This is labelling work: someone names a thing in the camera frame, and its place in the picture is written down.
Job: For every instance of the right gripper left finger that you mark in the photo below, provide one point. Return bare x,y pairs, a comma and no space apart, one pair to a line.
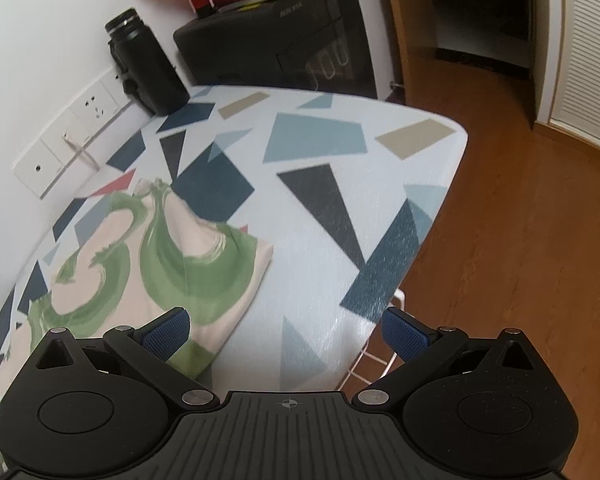
143,352

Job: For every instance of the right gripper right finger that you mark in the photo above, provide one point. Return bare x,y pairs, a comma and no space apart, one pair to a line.
423,351

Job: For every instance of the green and cream patterned garment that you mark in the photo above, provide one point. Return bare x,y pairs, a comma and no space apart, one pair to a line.
151,253

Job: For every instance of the geometric patterned tablecloth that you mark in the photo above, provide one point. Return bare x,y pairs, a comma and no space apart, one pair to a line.
345,189

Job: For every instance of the black water bottle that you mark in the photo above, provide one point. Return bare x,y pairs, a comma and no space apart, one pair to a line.
148,76

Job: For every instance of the white louvered door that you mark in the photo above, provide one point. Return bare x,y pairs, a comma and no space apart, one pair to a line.
566,72

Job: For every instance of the black microwave oven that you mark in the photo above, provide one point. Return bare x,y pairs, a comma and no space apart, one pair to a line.
316,45

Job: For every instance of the white wire rack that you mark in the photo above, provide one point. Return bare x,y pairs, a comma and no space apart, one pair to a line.
375,360

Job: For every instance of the white wall socket panel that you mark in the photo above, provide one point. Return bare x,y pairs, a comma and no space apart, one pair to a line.
66,137

